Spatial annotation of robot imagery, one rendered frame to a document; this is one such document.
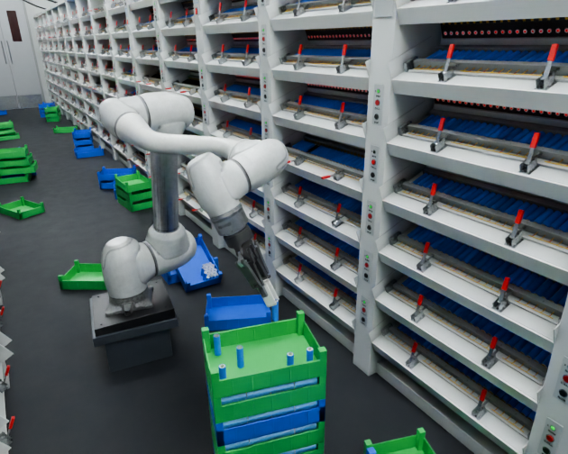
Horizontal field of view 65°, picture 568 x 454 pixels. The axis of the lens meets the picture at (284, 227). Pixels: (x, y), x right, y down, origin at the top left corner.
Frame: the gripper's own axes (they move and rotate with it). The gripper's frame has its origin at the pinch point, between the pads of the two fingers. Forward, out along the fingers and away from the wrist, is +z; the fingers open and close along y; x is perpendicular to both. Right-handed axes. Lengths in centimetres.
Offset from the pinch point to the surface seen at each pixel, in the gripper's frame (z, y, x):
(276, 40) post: -67, -91, 9
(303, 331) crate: 18.1, -6.0, 1.4
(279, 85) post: -51, -92, 3
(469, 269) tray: 22, -22, 51
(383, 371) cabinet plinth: 63, -40, 8
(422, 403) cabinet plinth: 69, -26, 20
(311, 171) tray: -15, -68, 6
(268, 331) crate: 12.6, -2.1, -6.9
